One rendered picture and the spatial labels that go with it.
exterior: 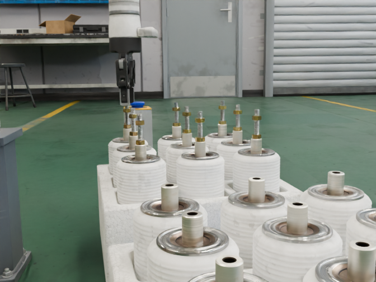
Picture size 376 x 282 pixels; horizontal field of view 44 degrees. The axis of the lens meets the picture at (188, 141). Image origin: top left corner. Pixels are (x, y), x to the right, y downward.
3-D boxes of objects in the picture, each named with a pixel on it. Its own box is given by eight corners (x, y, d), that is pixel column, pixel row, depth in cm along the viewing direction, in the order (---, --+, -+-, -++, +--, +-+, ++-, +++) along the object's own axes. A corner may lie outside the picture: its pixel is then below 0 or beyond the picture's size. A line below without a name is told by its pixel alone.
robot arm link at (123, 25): (155, 36, 104) (154, 8, 103) (104, 37, 104) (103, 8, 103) (159, 38, 113) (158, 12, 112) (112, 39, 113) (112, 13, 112)
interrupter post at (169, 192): (162, 214, 58) (161, 188, 58) (159, 208, 60) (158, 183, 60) (181, 212, 59) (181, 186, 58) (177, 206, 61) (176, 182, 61)
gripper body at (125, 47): (112, 36, 113) (113, 75, 114) (105, 34, 104) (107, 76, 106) (143, 36, 112) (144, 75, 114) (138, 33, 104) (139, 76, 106)
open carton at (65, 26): (50, 37, 550) (49, 17, 546) (82, 36, 544) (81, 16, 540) (38, 35, 520) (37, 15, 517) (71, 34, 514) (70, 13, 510)
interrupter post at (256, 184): (250, 206, 61) (251, 181, 60) (244, 200, 63) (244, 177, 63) (268, 204, 61) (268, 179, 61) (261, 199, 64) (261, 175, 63)
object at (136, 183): (152, 236, 99) (150, 153, 96) (177, 250, 92) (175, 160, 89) (111, 246, 94) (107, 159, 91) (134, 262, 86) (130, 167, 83)
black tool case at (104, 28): (73, 36, 537) (73, 27, 535) (110, 36, 546) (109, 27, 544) (73, 34, 504) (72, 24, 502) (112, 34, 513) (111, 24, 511)
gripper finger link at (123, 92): (121, 80, 107) (121, 102, 108) (118, 81, 104) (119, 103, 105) (127, 80, 107) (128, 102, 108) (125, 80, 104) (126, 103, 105)
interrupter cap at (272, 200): (239, 213, 58) (239, 208, 58) (220, 197, 65) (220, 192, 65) (295, 208, 60) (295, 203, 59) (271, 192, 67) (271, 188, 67)
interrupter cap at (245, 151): (233, 151, 98) (233, 148, 98) (268, 150, 99) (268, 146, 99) (243, 158, 91) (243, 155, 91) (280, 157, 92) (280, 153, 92)
